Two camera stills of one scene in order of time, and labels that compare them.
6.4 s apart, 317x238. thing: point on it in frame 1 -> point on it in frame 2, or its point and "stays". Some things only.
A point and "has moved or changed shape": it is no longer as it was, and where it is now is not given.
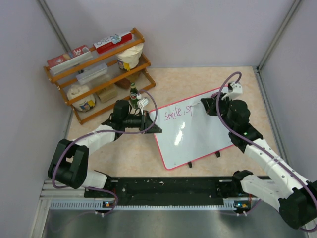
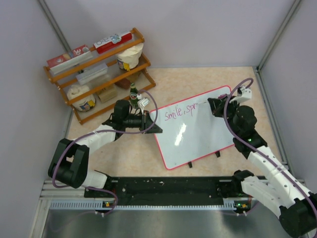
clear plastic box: x=96 y=72 stays
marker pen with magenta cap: x=213 y=95 has moved or changed shape
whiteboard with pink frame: x=188 y=132 stays
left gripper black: x=145 y=121 stays
